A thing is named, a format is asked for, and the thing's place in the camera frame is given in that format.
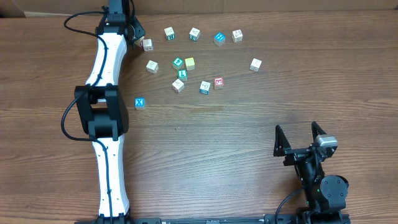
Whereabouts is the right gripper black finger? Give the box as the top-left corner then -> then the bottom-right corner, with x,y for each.
311,121 -> 326,145
273,125 -> 292,157

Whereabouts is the green numeral four block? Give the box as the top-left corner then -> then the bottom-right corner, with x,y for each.
172,57 -> 184,70

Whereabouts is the blue letter X block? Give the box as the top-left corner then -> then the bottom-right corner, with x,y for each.
134,98 -> 146,110

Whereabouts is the wooden block red side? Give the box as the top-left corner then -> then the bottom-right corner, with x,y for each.
134,36 -> 145,47

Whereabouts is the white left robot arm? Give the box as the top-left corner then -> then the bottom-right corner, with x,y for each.
71,0 -> 145,223

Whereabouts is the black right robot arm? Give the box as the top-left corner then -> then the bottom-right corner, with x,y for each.
269,122 -> 351,224

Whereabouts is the plain wooden block upper left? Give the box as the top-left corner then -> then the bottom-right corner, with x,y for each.
142,39 -> 154,51

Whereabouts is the plain wooden block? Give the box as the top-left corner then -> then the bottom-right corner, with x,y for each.
172,78 -> 185,93
142,39 -> 154,51

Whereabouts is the wooden block teal side left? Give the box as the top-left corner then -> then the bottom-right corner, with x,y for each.
164,27 -> 175,40

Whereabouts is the wooden block teal side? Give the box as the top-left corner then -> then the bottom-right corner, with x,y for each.
189,27 -> 200,41
164,27 -> 175,40

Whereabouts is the wooden block yellow side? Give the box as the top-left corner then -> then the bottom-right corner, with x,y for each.
146,60 -> 159,73

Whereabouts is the wooden block teal side right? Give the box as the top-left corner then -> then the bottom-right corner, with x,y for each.
189,27 -> 200,41

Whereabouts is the yellow top wooden block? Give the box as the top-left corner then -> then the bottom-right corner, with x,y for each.
185,57 -> 195,70

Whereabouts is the green letter L block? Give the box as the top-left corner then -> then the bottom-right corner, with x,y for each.
177,69 -> 187,82

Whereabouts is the plain wooden block center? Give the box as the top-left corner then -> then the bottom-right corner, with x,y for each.
172,78 -> 185,93

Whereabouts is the wooden block isolated right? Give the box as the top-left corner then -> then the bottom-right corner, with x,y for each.
249,58 -> 262,72

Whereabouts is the red letter E block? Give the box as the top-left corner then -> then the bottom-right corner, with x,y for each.
214,77 -> 224,90

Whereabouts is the blue top wooden block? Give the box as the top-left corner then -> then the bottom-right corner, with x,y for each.
213,32 -> 226,47

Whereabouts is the wooden block blue side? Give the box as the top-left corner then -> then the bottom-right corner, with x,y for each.
200,81 -> 211,95

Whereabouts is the wooden block far right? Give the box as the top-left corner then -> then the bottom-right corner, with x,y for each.
232,29 -> 243,42

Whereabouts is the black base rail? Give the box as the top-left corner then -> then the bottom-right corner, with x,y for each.
75,214 -> 351,224

